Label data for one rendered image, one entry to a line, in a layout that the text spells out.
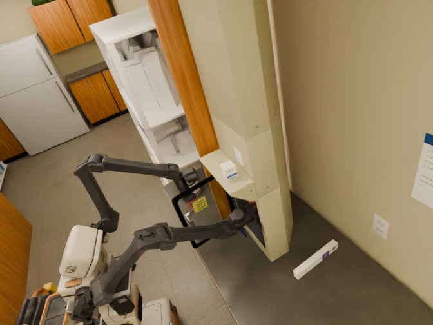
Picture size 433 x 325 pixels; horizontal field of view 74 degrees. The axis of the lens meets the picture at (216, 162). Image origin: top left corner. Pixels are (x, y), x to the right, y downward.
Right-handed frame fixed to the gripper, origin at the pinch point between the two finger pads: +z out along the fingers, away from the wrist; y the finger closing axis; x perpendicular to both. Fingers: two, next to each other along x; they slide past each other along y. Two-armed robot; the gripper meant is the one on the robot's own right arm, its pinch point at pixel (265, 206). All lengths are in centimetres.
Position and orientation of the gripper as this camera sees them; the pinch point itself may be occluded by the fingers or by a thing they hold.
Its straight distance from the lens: 154.2
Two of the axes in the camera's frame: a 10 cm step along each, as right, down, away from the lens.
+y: -4.5, -4.6, 7.6
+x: 2.1, 7.7, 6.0
